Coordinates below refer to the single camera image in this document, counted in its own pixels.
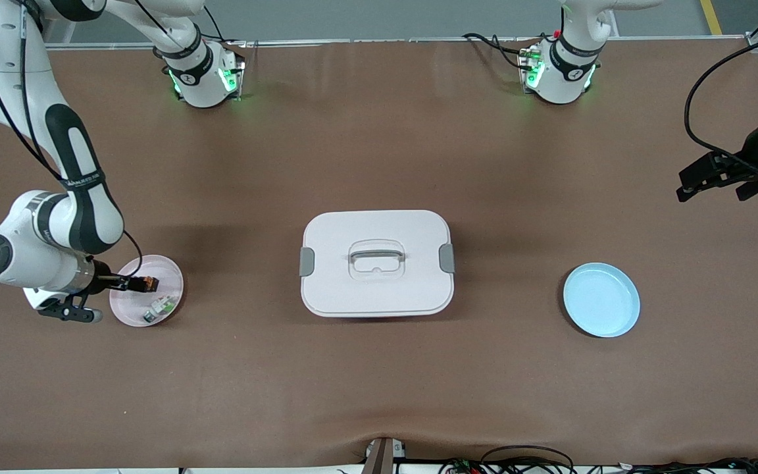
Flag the white lidded storage box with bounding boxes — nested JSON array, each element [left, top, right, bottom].
[[299, 209, 456, 319]]

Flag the black left arm base cables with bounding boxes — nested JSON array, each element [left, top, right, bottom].
[[461, 32, 541, 72]]

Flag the brown table mat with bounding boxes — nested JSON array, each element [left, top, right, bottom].
[[0, 38, 758, 469]]

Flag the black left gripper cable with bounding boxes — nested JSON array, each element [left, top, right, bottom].
[[684, 23, 758, 180]]

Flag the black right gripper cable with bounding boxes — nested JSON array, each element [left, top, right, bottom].
[[0, 0, 144, 280]]

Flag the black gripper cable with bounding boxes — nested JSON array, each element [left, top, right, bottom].
[[684, 23, 758, 180], [0, 0, 144, 280]]

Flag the black cable bundle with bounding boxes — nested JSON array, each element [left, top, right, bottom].
[[616, 457, 758, 474]]

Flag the brown camera mount bracket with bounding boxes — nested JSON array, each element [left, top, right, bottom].
[[361, 436, 407, 474]]

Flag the black right arm base cable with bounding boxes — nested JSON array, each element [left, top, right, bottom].
[[201, 5, 248, 48]]

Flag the green push-button switch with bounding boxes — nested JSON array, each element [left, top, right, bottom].
[[142, 295, 179, 325]]

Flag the black looped cable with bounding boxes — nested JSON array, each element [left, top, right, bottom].
[[480, 445, 576, 474]]

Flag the light blue round plate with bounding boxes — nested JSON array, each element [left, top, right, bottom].
[[563, 262, 641, 338]]

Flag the pink round plate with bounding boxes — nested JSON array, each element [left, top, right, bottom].
[[109, 254, 184, 328]]

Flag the aluminium table edge rail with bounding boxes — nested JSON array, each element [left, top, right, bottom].
[[47, 36, 748, 50]]

